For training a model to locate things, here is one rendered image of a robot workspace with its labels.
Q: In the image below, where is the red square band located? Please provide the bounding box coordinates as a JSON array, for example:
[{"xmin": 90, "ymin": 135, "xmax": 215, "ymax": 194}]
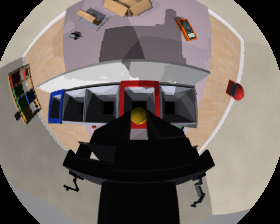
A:
[{"xmin": 119, "ymin": 80, "xmax": 160, "ymax": 129}]

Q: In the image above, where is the orange digital multimeter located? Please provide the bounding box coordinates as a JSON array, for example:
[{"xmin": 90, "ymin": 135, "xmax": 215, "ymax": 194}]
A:
[{"xmin": 176, "ymin": 18, "xmax": 197, "ymax": 41}]

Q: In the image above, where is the yellow marble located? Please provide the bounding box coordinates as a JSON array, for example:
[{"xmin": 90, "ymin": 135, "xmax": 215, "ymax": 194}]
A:
[{"xmin": 131, "ymin": 107, "xmax": 147, "ymax": 124}]

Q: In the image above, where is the blue square band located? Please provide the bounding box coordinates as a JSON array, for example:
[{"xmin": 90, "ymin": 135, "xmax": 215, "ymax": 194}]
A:
[{"xmin": 48, "ymin": 89, "xmax": 65, "ymax": 124}]

